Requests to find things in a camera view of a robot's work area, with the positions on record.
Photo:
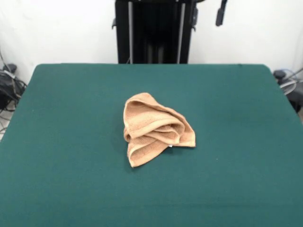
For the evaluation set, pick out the tan terry towel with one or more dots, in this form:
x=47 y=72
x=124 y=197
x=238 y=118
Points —
x=146 y=118

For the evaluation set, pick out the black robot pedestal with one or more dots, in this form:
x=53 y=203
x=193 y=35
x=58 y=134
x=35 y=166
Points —
x=154 y=35

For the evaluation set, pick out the dark green table cloth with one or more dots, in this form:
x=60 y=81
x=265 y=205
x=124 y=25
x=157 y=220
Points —
x=71 y=142

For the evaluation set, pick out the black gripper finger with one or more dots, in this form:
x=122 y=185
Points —
x=219 y=17

